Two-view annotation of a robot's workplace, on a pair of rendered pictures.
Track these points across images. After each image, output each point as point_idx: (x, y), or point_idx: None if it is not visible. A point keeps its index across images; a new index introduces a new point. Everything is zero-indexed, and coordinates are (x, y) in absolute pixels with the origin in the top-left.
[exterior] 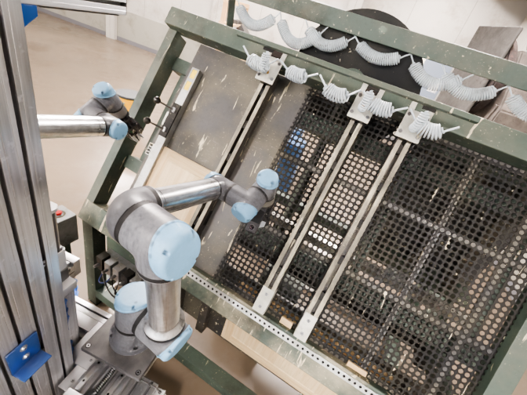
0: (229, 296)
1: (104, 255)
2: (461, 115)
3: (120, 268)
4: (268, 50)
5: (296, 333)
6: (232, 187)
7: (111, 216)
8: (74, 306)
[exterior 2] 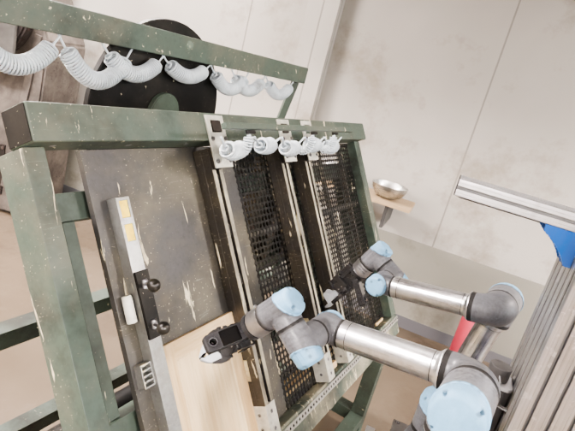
0: (315, 398)
1: None
2: (348, 131)
3: None
4: (252, 132)
5: (349, 358)
6: (392, 273)
7: (516, 308)
8: None
